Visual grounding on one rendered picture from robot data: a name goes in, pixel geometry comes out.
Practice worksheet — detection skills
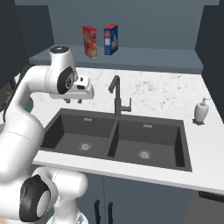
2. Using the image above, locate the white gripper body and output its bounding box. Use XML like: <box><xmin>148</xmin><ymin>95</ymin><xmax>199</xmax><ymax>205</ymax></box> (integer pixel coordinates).
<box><xmin>48</xmin><ymin>84</ymin><xmax>95</xmax><ymax>102</ymax></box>

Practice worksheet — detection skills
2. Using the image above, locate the red cereal box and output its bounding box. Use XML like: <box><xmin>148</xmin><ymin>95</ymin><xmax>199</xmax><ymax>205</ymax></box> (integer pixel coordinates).
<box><xmin>82</xmin><ymin>25</ymin><xmax>98</xmax><ymax>60</ymax></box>

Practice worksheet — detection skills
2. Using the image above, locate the blue cereal box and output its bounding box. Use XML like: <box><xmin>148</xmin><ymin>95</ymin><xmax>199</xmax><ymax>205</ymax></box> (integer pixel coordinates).
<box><xmin>103</xmin><ymin>24</ymin><xmax>119</xmax><ymax>56</ymax></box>

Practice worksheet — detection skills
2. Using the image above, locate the grey narrow base cabinet door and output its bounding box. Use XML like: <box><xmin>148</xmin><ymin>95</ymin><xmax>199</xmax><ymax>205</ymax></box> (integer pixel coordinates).
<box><xmin>76</xmin><ymin>172</ymin><xmax>105</xmax><ymax>224</ymax></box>

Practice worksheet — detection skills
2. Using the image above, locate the grey wide base cabinet door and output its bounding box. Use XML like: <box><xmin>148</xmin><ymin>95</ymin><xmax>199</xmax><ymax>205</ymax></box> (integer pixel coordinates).
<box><xmin>102</xmin><ymin>174</ymin><xmax>194</xmax><ymax>224</ymax></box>

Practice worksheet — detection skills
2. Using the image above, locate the dark grey tap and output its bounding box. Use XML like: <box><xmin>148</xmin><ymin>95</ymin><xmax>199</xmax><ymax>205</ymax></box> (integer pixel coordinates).
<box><xmin>108</xmin><ymin>74</ymin><xmax>132</xmax><ymax>118</ymax></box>

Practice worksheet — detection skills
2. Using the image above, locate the teal round object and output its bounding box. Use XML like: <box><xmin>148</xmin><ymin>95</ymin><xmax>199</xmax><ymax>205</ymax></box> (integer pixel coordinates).
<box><xmin>24</xmin><ymin>97</ymin><xmax>35</xmax><ymax>114</ymax></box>

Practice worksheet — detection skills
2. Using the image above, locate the dark grey double sink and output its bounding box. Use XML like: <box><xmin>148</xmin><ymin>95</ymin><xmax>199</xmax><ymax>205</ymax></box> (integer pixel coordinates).
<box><xmin>39</xmin><ymin>108</ymin><xmax>193</xmax><ymax>173</ymax></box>

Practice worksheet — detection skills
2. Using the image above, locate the green plant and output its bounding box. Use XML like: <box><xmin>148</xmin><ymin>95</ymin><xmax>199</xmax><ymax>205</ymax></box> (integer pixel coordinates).
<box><xmin>3</xmin><ymin>89</ymin><xmax>15</xmax><ymax>104</ymax></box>

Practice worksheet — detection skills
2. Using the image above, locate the white soap dispenser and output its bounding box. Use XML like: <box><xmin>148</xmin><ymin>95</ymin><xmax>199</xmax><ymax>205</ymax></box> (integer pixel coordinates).
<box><xmin>192</xmin><ymin>97</ymin><xmax>210</xmax><ymax>126</ymax></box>

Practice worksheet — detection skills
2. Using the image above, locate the grey dishwasher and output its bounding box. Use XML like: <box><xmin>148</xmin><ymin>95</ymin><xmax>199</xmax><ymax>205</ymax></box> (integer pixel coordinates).
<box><xmin>181</xmin><ymin>190</ymin><xmax>224</xmax><ymax>224</ymax></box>

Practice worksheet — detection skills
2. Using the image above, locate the dark grey wall cabinet door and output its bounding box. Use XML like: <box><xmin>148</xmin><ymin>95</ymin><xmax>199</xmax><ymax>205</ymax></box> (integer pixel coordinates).
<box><xmin>0</xmin><ymin>0</ymin><xmax>31</xmax><ymax>90</ymax></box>
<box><xmin>195</xmin><ymin>0</ymin><xmax>224</xmax><ymax>123</ymax></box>

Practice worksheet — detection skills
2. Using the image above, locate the grey open wall cabinet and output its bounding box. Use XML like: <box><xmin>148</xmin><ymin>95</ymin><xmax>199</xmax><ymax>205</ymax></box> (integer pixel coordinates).
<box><xmin>14</xmin><ymin>0</ymin><xmax>221</xmax><ymax>74</ymax></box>

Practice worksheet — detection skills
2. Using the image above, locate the black cabinet door handle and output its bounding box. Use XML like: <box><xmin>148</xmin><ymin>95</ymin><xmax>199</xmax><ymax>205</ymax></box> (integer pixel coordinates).
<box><xmin>93</xmin><ymin>199</ymin><xmax>102</xmax><ymax>224</ymax></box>
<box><xmin>107</xmin><ymin>201</ymin><xmax>115</xmax><ymax>224</ymax></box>

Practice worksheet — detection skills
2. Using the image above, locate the black dishwasher handle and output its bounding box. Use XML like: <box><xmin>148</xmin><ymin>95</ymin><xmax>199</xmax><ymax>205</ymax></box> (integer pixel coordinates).
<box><xmin>199</xmin><ymin>191</ymin><xmax>224</xmax><ymax>204</ymax></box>

